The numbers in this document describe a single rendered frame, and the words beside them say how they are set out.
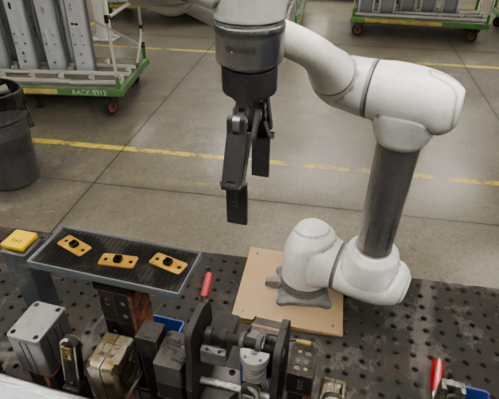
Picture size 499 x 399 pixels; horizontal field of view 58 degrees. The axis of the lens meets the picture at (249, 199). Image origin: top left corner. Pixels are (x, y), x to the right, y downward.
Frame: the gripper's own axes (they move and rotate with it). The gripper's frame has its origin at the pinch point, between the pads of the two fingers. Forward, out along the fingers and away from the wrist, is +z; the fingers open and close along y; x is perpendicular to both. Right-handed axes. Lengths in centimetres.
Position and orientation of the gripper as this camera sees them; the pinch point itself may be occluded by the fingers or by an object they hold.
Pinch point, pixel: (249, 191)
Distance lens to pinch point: 70.8
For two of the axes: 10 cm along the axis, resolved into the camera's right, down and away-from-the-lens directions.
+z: 0.0, 8.2, 5.7
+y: -2.7, 5.5, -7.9
